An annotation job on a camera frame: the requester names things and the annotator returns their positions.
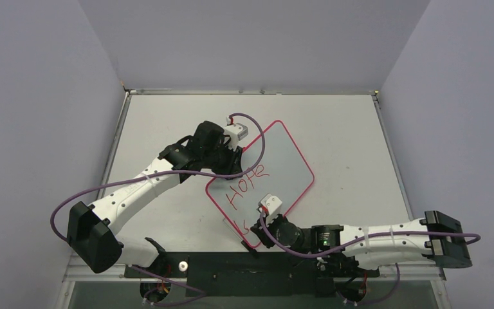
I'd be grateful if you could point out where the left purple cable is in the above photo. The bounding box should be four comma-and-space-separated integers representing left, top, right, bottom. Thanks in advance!
50, 113, 266, 307

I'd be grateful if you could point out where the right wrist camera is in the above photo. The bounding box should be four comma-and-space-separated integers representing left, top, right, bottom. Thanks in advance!
259, 194, 282, 220

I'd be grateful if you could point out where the lower black board clip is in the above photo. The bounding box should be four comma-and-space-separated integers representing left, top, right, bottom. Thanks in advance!
241, 241, 259, 259

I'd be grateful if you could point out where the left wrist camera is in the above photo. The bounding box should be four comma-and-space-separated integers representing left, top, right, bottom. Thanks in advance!
224, 124, 248, 151

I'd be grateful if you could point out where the pink framed whiteboard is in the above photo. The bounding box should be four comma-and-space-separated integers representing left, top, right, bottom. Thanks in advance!
205, 120, 315, 248

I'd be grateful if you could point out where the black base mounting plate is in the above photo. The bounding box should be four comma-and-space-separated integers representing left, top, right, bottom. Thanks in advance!
124, 252, 380, 297

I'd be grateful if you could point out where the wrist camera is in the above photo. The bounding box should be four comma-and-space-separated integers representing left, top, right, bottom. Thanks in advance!
259, 194, 282, 220
224, 124, 248, 151

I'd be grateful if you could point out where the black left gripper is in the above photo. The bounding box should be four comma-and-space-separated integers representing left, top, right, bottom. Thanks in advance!
203, 140, 242, 180

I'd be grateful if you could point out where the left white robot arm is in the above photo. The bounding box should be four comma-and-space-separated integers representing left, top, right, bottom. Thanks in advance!
66, 121, 248, 277

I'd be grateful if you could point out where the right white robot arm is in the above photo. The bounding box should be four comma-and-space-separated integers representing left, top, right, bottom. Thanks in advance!
250, 211, 480, 275

